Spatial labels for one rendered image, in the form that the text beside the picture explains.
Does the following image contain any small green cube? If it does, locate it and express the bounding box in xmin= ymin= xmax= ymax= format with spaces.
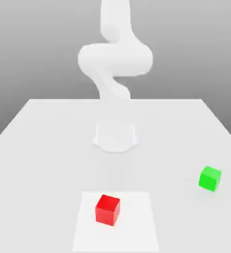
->
xmin=198 ymin=166 xmax=223 ymax=193

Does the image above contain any small red cube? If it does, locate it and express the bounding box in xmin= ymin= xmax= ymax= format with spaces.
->
xmin=95 ymin=194 xmax=121 ymax=227

